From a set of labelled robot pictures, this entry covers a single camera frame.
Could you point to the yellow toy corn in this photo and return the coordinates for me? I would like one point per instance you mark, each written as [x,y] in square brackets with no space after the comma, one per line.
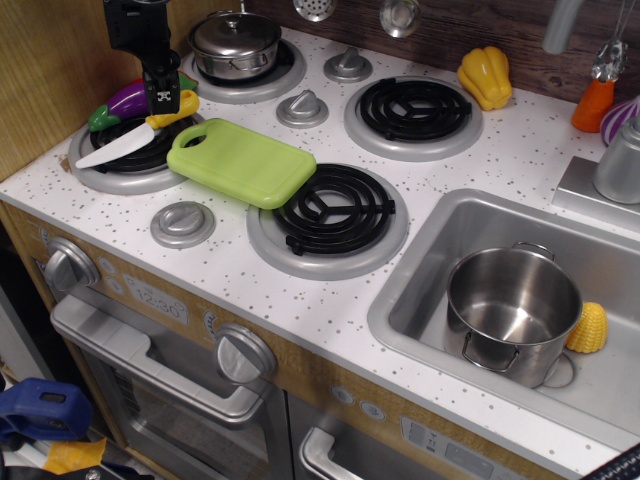
[591,332]

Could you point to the hanging steel strainer spoon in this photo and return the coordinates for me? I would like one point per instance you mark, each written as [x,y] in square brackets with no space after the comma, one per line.
[315,10]

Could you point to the right oven dial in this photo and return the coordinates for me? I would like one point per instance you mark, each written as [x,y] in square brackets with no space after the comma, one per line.
[241,356]

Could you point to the white knife yellow handle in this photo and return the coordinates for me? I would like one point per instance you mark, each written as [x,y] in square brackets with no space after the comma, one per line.
[141,135]

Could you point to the grey sink basin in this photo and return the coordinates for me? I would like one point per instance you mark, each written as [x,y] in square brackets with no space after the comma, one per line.
[595,394]

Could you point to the grey dishwasher door handle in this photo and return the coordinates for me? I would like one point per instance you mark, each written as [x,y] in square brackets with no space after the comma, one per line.
[315,456]

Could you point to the purple white toy onion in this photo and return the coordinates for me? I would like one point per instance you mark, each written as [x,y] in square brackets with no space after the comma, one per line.
[616,117]

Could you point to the grey stovetop knob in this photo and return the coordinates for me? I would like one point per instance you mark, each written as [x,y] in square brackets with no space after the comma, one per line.
[302,111]
[182,225]
[348,67]

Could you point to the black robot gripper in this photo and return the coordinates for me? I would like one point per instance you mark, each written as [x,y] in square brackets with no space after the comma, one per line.
[141,29]

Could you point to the yellow cloth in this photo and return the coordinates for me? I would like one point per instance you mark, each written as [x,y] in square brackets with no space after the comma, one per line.
[69,456]

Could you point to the hanging clear utensil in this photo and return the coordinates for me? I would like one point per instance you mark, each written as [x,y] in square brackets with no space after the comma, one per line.
[610,60]

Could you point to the grey stovetop knob front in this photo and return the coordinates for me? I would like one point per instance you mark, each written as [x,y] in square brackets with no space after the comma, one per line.
[182,225]

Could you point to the hanging steel ladle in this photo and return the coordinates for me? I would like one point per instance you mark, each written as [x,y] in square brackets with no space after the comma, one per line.
[399,18]

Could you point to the grey stovetop knob middle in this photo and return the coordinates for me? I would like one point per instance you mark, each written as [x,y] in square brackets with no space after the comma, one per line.
[302,111]

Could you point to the oven dial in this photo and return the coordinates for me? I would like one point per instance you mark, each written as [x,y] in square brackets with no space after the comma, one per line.
[69,266]
[241,356]

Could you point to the red toy chili pepper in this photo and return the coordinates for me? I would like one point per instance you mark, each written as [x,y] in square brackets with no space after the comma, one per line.
[186,82]

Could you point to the grey faucet handle cylinder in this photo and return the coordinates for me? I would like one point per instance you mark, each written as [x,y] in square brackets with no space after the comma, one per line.
[617,174]

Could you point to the yellow toy bell pepper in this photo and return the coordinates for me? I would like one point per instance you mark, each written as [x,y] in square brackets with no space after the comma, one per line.
[484,73]

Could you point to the blue clamp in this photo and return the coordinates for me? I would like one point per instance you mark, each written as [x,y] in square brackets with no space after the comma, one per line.
[45,410]

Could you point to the grey stovetop knob back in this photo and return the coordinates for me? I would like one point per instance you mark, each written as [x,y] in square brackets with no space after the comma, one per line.
[348,67]

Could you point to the lidded steel pot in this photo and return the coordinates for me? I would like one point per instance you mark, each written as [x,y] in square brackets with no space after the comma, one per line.
[235,46]

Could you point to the left oven dial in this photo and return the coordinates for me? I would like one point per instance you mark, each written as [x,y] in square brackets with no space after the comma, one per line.
[69,266]

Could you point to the grey oven door handle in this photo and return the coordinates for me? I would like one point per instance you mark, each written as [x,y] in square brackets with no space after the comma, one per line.
[123,347]

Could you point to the front right black burner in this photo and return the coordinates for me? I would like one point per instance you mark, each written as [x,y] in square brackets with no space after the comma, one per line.
[344,222]

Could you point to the orange toy carrot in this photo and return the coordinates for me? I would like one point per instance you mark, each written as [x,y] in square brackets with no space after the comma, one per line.
[594,104]

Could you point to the purple toy eggplant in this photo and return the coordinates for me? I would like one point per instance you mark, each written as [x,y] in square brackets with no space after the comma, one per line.
[128,102]

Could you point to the back right black burner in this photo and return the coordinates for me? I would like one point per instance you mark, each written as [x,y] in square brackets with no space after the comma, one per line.
[413,119]

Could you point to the green plastic cutting board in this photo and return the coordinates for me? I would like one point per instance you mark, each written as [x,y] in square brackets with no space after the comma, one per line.
[241,163]

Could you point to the open steel pot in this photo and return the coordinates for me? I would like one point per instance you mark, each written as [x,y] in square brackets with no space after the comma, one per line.
[510,311]

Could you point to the grey faucet spout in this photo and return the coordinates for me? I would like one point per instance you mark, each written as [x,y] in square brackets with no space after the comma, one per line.
[560,25]

